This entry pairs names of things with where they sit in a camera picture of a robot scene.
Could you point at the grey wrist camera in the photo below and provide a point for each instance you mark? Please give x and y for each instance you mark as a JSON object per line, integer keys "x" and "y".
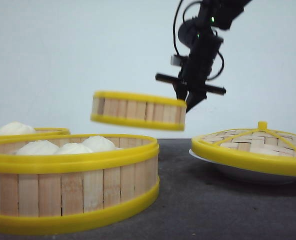
{"x": 178, "y": 60}

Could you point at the woven bamboo steamer lid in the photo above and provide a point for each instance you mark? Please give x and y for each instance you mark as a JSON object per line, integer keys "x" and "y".
{"x": 259, "y": 149}

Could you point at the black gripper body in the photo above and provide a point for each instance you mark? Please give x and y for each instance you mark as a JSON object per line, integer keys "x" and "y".
{"x": 204, "y": 47}

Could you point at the white bun far-left basket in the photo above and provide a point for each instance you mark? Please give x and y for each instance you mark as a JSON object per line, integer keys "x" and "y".
{"x": 16, "y": 128}

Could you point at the white shallow plate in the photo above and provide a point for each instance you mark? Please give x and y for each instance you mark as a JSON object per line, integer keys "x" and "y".
{"x": 248, "y": 176}

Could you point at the white bun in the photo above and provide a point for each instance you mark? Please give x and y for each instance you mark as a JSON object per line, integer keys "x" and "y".
{"x": 99, "y": 144}
{"x": 72, "y": 149}
{"x": 37, "y": 148}

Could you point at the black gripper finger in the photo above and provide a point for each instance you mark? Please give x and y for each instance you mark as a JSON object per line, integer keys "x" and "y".
{"x": 181, "y": 90}
{"x": 193, "y": 99}

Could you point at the bamboo steamer basket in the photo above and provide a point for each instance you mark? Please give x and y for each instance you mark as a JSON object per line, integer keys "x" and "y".
{"x": 58, "y": 194}
{"x": 51, "y": 131}
{"x": 138, "y": 110}

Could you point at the white bun front left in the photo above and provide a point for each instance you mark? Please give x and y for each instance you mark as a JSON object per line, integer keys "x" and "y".
{"x": 37, "y": 148}

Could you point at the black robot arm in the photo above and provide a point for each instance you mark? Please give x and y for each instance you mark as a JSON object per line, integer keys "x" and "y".
{"x": 201, "y": 20}

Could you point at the white bun front middle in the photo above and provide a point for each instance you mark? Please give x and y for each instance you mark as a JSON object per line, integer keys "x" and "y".
{"x": 72, "y": 149}

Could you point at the white bun front right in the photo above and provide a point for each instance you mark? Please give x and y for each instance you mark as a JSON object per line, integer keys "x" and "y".
{"x": 99, "y": 144}

